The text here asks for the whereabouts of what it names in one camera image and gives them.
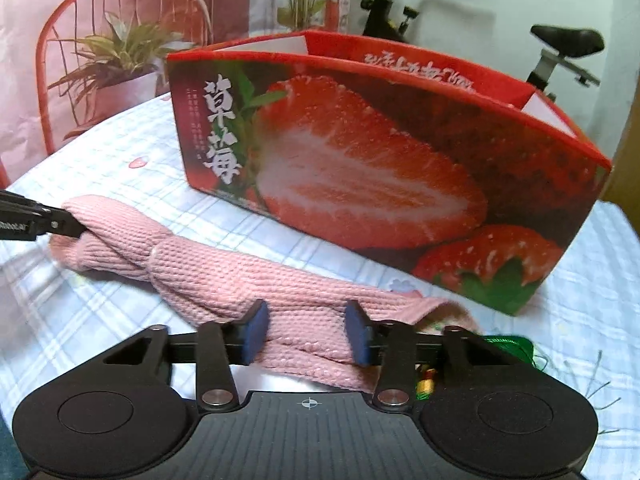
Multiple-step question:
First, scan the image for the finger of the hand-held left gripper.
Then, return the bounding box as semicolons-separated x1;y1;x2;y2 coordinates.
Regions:
0;187;90;239

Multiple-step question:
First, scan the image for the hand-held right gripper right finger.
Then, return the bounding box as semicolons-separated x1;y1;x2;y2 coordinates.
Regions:
344;299;538;413

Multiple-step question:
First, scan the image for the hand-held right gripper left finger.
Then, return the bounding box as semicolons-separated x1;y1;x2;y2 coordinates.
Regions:
102;299;269;413

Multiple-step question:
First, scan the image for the pink knit towel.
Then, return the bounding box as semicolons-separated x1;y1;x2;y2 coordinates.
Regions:
47;196;483;395

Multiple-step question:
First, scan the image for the red strawberry print box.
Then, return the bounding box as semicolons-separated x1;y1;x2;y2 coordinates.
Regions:
166;30;613;317

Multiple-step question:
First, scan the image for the checked bedsheet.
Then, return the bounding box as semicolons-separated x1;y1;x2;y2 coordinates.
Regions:
0;92;640;480

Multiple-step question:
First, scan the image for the green thread tassel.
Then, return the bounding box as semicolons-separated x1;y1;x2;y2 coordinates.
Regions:
412;334;623;436

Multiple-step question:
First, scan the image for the printed backdrop cloth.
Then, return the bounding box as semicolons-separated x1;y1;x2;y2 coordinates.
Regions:
0;0;353;186

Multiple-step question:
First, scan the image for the wooden door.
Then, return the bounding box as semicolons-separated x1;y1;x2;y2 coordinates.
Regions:
602;125;640;233

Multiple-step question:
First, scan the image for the black exercise bike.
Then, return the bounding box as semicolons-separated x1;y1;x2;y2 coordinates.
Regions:
357;0;606;103

